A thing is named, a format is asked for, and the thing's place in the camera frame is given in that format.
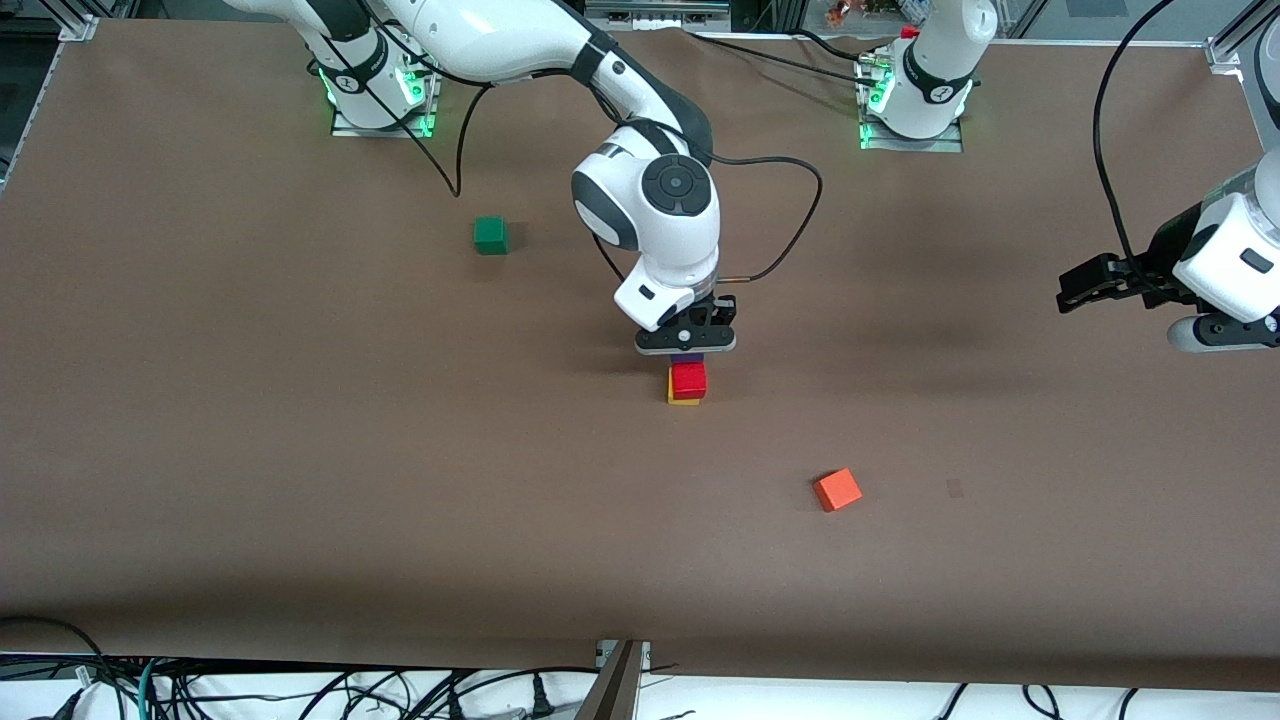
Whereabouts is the orange wooden block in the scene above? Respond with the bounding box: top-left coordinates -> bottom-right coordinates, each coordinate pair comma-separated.
812,468 -> 864,514

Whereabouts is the dark metal profile beam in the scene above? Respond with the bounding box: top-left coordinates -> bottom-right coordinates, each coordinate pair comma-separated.
575,642 -> 646,720

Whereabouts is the brown table cover sheet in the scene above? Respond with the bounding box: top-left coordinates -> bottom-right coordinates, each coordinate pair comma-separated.
0,20 -> 1280,691

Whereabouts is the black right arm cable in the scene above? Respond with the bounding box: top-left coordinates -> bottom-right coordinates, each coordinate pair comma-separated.
355,20 -> 824,284

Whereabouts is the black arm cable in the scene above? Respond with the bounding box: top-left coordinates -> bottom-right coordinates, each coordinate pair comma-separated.
355,20 -> 824,284
1093,0 -> 1176,291

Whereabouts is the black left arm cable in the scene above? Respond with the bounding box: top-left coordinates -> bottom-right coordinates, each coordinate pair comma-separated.
1093,0 -> 1176,291

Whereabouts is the aluminium corner post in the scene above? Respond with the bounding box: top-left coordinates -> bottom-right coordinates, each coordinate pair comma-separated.
1205,0 -> 1271,71
55,0 -> 101,41

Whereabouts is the black base power cable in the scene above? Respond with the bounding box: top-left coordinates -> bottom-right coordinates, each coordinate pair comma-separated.
685,28 -> 886,86

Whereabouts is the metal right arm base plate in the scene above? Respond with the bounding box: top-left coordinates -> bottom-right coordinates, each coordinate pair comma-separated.
330,45 -> 441,139

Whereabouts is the black looped floor cable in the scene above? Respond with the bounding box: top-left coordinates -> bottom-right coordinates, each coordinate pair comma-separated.
0,615 -> 111,720

